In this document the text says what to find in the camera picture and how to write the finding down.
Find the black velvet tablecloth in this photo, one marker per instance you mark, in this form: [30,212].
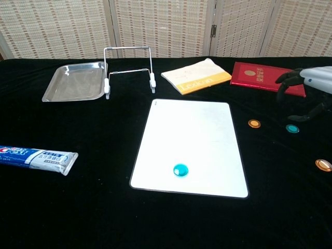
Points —
[77,207]

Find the orange button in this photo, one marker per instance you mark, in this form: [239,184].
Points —
[323,165]
[254,123]

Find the stainless steel tray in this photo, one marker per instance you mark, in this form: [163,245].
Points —
[75,81]

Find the cyan button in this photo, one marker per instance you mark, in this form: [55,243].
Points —
[292,128]
[180,170]

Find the white rectangular board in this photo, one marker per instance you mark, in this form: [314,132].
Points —
[192,135]

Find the blue white toothpaste tube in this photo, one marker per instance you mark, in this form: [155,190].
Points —
[39,158]

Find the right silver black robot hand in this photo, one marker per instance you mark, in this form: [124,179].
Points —
[317,77]

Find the red certificate book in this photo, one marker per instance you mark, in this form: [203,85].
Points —
[249,75]

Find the bamboo folding screen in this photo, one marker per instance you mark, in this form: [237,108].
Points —
[160,26]

